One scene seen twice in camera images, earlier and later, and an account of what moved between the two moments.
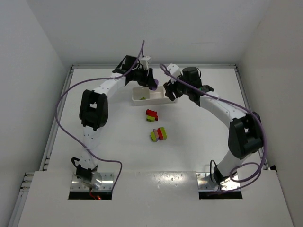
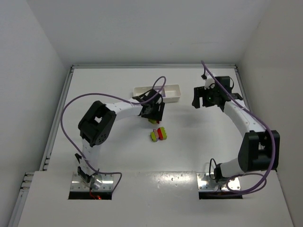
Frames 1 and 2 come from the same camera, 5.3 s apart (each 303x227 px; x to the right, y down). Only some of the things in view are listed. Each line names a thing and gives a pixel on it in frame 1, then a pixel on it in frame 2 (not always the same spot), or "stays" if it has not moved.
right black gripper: (173, 87) -> (199, 97)
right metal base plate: (205, 183) stays
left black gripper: (147, 78) -> (156, 113)
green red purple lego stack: (160, 134) stays
